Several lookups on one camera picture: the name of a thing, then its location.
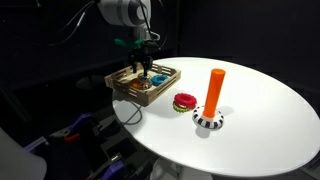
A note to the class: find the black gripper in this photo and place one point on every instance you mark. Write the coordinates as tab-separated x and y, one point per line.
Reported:
141	55

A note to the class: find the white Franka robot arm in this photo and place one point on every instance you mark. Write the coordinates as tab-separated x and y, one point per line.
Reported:
123	11

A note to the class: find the light wooden slatted tray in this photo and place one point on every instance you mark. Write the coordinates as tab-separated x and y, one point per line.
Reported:
146	96

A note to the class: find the orange peg with striped base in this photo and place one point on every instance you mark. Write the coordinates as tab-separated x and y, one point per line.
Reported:
213	93

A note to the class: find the purple clamp with orange tip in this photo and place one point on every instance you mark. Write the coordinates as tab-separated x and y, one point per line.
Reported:
81	120

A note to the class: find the black box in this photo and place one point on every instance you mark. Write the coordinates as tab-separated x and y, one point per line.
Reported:
118	148

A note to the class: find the white rounded object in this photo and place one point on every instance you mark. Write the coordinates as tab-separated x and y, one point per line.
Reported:
16	160

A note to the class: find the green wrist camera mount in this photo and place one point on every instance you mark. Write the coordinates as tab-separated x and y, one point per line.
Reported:
121	42

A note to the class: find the white table pedestal foot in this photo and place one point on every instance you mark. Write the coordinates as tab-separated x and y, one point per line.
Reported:
166	171

